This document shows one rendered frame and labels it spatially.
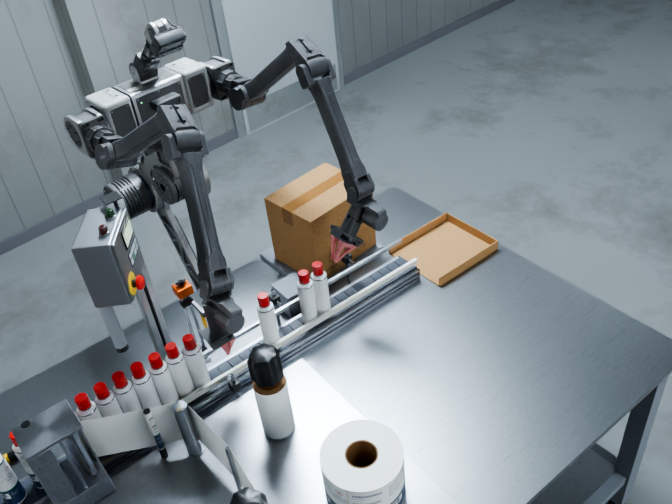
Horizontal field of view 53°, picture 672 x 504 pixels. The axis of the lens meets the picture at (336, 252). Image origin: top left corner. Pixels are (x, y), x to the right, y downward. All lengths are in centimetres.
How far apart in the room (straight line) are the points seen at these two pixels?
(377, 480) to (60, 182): 345
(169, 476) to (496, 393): 93
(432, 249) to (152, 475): 126
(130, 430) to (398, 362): 80
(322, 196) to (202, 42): 275
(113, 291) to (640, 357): 151
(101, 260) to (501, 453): 113
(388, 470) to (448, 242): 114
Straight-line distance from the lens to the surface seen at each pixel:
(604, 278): 376
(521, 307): 228
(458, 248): 250
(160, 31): 212
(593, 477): 265
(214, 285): 175
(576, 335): 222
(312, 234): 221
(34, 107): 443
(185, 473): 188
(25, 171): 452
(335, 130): 200
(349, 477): 161
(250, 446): 188
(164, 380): 193
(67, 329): 385
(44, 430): 176
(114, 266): 169
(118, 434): 188
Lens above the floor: 237
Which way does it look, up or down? 38 degrees down
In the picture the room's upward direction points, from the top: 7 degrees counter-clockwise
